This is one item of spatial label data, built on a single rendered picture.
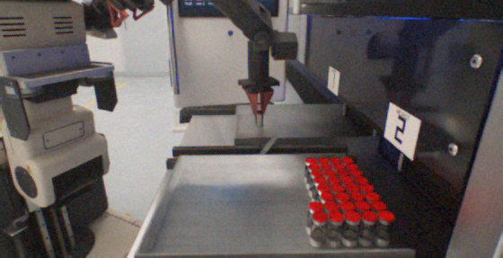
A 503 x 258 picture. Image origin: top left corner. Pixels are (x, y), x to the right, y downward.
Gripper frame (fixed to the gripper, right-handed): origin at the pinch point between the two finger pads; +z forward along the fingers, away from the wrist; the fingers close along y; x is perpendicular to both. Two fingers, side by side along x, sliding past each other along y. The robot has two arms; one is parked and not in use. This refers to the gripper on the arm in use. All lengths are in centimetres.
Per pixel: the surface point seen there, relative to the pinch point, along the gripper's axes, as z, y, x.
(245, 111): 3.0, -1.0, 10.3
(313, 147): 2.5, 6.5, -20.3
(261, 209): 3.6, -11.3, -35.7
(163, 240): 3.3, -27.0, -38.0
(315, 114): 4.7, 20.5, 4.2
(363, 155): 4.5, 17.5, -23.5
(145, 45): 38, -54, 530
